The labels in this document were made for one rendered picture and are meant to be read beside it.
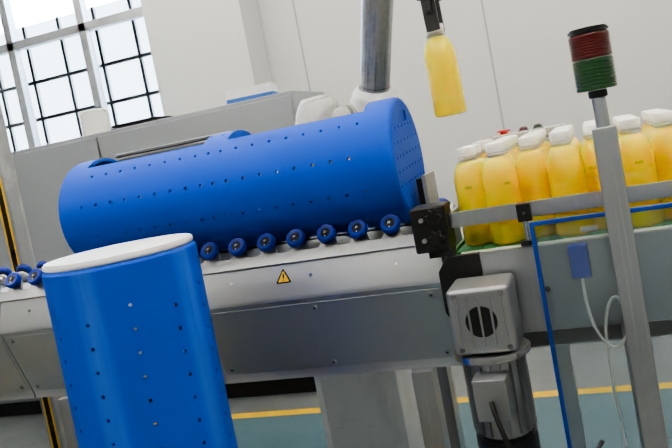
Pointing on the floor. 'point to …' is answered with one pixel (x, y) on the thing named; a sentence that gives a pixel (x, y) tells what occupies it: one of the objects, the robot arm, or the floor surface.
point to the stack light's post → (630, 286)
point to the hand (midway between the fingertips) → (432, 16)
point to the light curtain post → (15, 235)
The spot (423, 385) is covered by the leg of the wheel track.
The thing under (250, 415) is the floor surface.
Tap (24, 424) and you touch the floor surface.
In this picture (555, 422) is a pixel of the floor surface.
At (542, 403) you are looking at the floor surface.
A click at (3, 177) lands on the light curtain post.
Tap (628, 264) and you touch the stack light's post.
